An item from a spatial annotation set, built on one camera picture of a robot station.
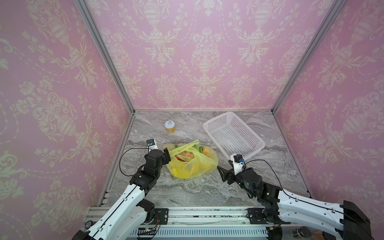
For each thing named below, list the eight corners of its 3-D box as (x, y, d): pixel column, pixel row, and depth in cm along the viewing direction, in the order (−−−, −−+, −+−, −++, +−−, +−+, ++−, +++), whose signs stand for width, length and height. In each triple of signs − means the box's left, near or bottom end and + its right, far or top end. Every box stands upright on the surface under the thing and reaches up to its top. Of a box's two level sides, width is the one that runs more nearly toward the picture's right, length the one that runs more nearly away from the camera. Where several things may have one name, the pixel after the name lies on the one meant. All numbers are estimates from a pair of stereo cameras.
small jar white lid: (164, 133, 110) (163, 128, 105) (166, 125, 115) (164, 120, 110) (175, 133, 110) (174, 128, 105) (176, 125, 115) (175, 120, 110)
